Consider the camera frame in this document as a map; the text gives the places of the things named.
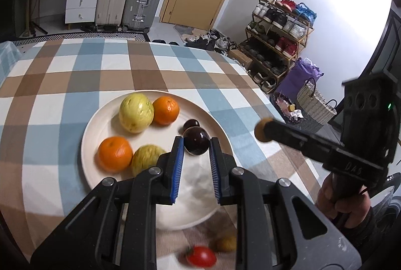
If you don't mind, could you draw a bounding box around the striped floor rug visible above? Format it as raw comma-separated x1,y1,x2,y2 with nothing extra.
14,33,148,45

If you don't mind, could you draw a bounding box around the wooden shoe rack with shoes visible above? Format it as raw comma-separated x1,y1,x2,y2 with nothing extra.
240,0,317,93

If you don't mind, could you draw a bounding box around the purple gift bag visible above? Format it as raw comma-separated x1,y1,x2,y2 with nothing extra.
277,58,323,101

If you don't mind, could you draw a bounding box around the small cardboard box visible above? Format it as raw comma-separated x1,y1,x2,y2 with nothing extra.
229,49,253,70

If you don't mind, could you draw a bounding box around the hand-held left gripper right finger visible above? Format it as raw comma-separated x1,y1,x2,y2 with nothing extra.
209,137,362,270

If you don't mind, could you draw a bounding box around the grey door mat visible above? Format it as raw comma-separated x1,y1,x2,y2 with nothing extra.
174,24,204,39

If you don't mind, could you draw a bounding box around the person's right hand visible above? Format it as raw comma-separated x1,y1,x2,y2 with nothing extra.
316,178,373,227

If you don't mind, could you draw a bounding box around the pale blue checkered tablecloth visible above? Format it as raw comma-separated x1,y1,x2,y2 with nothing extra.
0,41,23,83

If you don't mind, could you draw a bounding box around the person's right forearm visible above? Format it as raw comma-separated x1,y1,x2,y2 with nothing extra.
340,207,381,255

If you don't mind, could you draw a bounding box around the large cream plate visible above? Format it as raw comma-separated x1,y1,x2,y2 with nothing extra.
81,90,234,230

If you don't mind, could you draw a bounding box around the smooth yellow passion fruit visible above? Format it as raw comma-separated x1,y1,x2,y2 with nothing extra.
118,93,155,134

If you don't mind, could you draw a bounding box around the orange mandarin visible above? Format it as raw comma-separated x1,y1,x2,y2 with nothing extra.
98,136,134,173
152,96,180,126

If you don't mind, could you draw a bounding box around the black basket with items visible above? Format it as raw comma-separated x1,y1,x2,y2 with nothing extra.
271,93,304,123

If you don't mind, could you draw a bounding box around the pile of shoes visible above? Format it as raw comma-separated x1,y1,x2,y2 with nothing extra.
185,30,239,53

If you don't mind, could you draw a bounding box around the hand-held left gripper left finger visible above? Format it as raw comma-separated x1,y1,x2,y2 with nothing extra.
30,136,185,270

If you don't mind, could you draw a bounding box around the brown blue checkered tablecloth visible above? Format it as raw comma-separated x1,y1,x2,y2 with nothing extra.
0,38,323,270

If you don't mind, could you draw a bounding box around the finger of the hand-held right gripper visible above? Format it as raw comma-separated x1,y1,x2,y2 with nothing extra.
263,119,341,161

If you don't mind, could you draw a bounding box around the woven basket bag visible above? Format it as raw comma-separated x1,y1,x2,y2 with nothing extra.
296,77,337,133

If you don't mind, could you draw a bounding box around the wrinkled yellow passion fruit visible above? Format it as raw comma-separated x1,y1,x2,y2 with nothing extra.
131,145,166,177

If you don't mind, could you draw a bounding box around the red tomato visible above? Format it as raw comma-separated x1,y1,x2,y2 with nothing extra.
186,245,217,267

